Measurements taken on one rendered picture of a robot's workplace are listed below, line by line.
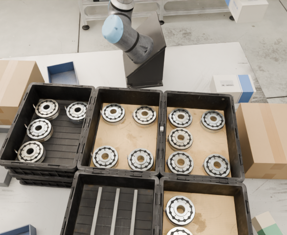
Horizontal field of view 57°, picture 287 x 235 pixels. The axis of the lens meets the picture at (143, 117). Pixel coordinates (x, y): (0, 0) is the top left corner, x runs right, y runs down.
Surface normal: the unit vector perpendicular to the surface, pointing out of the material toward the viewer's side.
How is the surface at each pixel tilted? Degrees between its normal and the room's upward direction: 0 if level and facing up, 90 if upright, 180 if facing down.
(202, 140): 0
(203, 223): 0
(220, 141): 0
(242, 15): 90
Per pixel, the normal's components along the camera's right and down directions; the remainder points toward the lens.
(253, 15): 0.11, 0.81
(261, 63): 0.00, -0.58
